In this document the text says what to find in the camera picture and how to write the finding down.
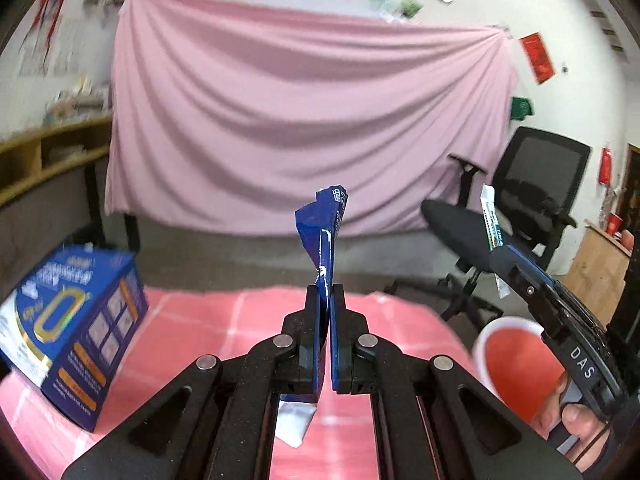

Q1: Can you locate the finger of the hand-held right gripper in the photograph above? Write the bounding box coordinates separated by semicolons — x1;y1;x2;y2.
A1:
506;244;564;307
489;247;552;334

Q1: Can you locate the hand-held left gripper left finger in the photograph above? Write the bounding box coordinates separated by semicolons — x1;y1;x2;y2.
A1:
62;284;329;480

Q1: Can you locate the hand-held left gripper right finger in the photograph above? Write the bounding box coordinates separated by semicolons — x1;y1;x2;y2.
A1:
329;284;584;480

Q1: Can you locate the white rimmed red basin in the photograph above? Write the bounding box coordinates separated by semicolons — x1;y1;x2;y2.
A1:
471;317;568;423

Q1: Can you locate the white green squeezed tube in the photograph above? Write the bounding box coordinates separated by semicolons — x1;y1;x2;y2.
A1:
479;184;512;301

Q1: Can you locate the blue foil wrapper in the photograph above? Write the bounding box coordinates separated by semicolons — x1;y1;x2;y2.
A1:
276;185;351;448

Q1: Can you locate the person's right hand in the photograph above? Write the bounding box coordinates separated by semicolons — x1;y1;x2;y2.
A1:
541;370;607;443

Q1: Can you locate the light wooden cabinet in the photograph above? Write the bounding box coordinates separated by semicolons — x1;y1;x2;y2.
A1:
564;224;633;328

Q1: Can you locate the black office chair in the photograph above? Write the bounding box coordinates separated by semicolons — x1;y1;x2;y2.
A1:
421;126;592;333

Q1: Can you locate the red hanging ornament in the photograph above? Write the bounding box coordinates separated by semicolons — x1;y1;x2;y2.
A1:
599;146;615;186

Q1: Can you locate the green hanging bag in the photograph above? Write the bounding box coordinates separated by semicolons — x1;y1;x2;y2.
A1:
510;96;535;121

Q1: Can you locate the pink hanging bed sheet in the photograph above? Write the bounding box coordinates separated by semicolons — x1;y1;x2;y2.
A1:
104;0;521;238

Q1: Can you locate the blue cardboard box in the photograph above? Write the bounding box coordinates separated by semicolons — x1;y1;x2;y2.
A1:
0;244;150;433

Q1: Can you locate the wooden shelf desk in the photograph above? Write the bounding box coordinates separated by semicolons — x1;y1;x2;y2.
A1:
0;114;115;241

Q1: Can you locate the stack of books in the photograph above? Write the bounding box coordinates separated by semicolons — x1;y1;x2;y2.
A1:
44;76;113;126

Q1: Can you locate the red wall poster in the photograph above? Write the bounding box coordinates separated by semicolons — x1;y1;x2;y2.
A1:
519;32;557;85

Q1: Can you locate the paper wall calendar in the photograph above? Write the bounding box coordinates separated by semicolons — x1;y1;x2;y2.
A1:
20;35;76;78

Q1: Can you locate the red tassel wall decoration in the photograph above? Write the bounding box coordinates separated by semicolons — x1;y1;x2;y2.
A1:
30;0;68;56

